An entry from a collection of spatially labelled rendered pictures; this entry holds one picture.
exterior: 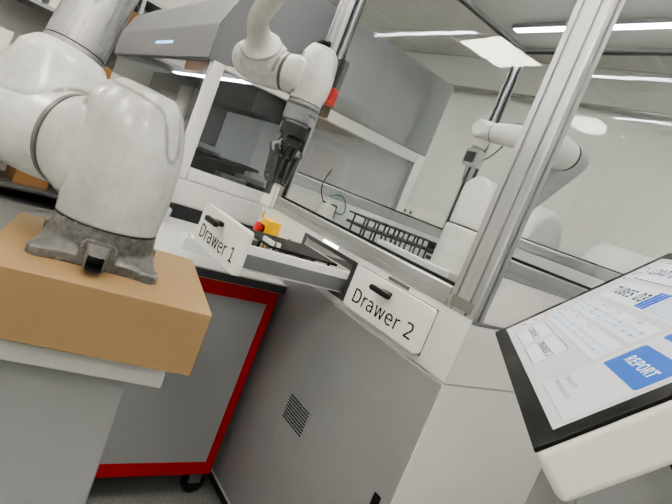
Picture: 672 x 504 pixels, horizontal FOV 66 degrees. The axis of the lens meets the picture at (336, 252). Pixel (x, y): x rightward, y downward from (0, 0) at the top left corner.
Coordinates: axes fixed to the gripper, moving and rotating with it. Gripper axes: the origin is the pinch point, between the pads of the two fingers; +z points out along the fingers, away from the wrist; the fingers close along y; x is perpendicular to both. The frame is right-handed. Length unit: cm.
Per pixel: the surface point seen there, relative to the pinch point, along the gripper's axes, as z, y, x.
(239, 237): 10.5, -18.9, -10.7
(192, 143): -3, 30, 67
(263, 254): 12.7, -13.2, -14.7
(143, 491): 101, 4, 8
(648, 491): 9, -46, -97
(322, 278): 14.9, 4.1, -22.6
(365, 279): 10.4, 6.1, -33.3
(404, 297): 9.1, 0.1, -46.9
